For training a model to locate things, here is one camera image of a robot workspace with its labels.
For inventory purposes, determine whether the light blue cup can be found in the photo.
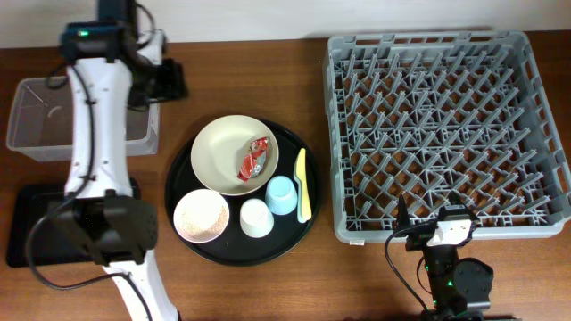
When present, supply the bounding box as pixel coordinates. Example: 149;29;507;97
265;176;297;216

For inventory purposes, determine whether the clear plastic waste bin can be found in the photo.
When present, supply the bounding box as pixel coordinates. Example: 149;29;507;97
6;78;160;162

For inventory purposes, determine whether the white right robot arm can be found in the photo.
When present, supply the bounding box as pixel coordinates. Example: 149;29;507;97
393;192;493;320

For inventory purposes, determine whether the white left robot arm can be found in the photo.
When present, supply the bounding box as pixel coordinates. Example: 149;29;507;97
49;1;187;320

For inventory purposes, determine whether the grey dishwasher rack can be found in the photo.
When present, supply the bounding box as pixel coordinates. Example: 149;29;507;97
323;31;570;245

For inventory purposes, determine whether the round black tray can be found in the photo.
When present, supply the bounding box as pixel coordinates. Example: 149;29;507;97
164;119;323;267

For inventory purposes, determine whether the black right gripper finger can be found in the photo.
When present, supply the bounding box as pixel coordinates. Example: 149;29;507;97
395;195;410;230
447;192;477;221

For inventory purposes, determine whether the large cream bowl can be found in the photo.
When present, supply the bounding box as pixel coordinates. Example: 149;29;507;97
190;115;279;196

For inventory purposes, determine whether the red snack wrapper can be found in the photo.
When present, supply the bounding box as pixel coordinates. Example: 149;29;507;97
237;136;269;182

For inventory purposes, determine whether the white cup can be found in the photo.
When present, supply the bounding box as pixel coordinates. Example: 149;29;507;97
240;198;274;238

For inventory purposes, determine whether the small pink bowl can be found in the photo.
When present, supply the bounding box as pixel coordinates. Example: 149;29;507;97
173;189;230;243

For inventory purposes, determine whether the rectangular black tray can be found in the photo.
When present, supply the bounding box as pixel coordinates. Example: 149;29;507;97
5;177;142;269

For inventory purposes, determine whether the yellow plastic spoon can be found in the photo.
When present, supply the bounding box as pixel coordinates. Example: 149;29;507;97
294;148;312;224

